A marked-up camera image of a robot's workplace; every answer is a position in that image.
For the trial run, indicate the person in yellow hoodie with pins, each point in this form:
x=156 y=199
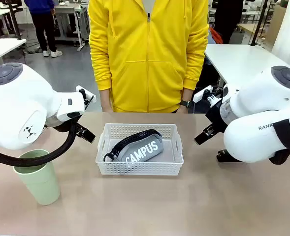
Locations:
x=147 y=56

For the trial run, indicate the person's right forearm yellow sleeve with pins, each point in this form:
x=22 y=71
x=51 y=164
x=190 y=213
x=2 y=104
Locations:
x=102 y=68

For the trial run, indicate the person in blue top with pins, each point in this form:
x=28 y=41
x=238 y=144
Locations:
x=45 y=22

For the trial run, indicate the person's right hand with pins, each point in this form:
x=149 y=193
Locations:
x=106 y=102

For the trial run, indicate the pale green plastic cup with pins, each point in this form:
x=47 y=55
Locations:
x=40 y=183

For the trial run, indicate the white table with round leg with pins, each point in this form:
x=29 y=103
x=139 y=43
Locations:
x=2 y=49

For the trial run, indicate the black stapler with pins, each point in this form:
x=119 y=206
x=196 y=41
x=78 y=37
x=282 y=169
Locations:
x=222 y=156

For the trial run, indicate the black wristwatch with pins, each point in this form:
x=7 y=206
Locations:
x=186 y=103

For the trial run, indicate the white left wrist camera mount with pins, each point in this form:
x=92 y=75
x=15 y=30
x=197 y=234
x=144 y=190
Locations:
x=86 y=94

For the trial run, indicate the person's left hand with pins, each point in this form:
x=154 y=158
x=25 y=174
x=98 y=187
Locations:
x=182 y=109

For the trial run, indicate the white perforated plastic basket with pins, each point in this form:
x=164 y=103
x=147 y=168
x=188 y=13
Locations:
x=137 y=169

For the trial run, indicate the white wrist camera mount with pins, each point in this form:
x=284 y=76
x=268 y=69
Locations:
x=201 y=94
x=86 y=94

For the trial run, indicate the black stand pole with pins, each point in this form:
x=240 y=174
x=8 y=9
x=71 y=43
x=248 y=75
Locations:
x=258 y=24

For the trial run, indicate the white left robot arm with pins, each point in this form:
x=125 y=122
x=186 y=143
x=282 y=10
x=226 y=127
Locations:
x=19 y=105

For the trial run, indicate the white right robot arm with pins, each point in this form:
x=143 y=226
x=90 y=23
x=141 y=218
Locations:
x=253 y=118

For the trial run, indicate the grey background desk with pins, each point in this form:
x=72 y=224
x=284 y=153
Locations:
x=69 y=9

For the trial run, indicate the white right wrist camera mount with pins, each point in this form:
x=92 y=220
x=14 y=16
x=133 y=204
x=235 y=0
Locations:
x=201 y=94

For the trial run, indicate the person in black clothes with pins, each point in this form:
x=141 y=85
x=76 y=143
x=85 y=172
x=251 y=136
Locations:
x=227 y=19

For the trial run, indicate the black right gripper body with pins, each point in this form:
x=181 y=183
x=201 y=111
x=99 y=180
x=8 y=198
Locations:
x=215 y=115

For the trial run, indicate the person's left forearm yellow sleeve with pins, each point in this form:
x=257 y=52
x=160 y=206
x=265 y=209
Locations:
x=194 y=68

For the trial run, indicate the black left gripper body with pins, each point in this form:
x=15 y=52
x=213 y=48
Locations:
x=61 y=125

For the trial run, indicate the grey zipper pouch with print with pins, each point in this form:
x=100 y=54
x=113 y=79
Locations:
x=144 y=148

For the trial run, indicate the orange fabric item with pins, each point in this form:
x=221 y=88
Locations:
x=215 y=34

